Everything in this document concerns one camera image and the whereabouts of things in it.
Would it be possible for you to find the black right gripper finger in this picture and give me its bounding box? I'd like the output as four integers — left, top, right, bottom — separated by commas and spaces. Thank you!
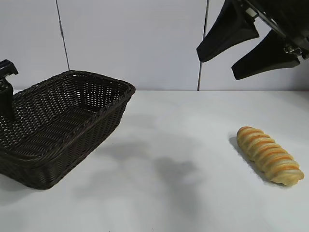
196, 0, 260, 63
231, 30, 301, 81

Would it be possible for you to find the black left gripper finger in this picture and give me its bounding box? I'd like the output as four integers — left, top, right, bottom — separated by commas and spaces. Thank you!
0, 86, 15, 123

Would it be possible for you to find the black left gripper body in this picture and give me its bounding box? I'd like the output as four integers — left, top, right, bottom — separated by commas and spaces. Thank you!
0, 59, 19, 93

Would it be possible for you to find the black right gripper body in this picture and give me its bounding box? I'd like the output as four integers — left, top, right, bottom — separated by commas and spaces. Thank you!
241, 0, 309, 60

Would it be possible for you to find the long twisted bread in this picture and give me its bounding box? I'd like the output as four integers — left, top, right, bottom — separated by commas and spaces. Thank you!
236, 126, 305, 187

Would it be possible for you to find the dark brown wicker basket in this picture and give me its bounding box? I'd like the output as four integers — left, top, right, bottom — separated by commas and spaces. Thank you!
0, 70, 136, 190

